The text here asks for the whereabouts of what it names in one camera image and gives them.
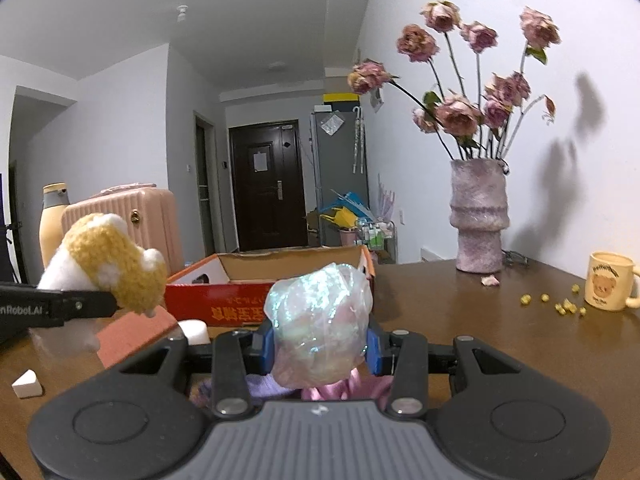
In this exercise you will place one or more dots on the fallen rose petal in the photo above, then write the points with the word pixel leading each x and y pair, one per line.
pixel 490 281

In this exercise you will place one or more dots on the lavender knitted sock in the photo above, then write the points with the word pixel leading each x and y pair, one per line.
pixel 260 388

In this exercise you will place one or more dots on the yellow thermos bottle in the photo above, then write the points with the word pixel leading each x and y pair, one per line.
pixel 54 202

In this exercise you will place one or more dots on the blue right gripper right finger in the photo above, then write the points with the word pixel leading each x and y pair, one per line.
pixel 379 353

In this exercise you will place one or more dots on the pink ribbed suitcase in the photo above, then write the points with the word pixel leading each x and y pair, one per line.
pixel 150 214

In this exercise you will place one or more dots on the pink satin scrunchie bow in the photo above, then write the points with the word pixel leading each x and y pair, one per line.
pixel 359 386

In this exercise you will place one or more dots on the pink layered sponge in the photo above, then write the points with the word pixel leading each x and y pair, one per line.
pixel 132 332

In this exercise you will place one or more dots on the yellow box on fridge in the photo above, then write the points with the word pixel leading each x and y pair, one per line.
pixel 341 101

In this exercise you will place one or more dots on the wire storage cart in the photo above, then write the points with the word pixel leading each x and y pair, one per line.
pixel 380 237

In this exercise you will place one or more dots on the white yellow plush hamster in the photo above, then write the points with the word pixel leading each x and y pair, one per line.
pixel 97 254

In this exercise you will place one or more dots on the dried pink roses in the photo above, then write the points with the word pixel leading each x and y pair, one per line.
pixel 483 116

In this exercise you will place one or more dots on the white wedge sponge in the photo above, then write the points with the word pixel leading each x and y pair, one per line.
pixel 27 385

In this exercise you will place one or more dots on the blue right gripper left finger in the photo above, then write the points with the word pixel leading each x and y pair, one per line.
pixel 263 347

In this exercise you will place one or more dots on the white foam sponge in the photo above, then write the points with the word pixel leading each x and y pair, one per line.
pixel 195 331

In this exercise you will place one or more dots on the iridescent plastic ball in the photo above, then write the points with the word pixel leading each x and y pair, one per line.
pixel 319 322

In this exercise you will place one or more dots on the red cardboard pumpkin box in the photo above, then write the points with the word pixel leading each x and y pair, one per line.
pixel 229 290

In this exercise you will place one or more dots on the grey refrigerator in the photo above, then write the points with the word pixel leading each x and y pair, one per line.
pixel 340 164

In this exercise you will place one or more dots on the purple textured vase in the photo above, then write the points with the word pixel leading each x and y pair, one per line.
pixel 479 212

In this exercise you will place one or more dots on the yellow bear mug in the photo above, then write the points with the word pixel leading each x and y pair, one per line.
pixel 612 282

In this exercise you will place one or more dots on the dark brown door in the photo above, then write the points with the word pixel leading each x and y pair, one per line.
pixel 268 186

